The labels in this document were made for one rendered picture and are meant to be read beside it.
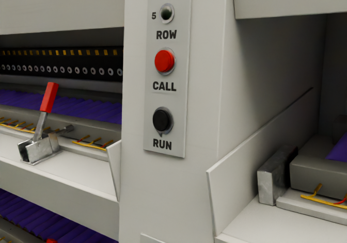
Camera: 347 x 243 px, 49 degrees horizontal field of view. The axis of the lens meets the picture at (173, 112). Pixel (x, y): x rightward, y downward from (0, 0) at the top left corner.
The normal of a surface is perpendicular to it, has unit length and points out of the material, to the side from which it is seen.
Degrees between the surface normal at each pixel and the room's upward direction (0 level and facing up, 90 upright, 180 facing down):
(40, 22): 106
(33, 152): 90
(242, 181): 90
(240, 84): 90
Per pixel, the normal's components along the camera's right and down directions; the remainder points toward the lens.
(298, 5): -0.62, 0.33
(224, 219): 0.77, 0.10
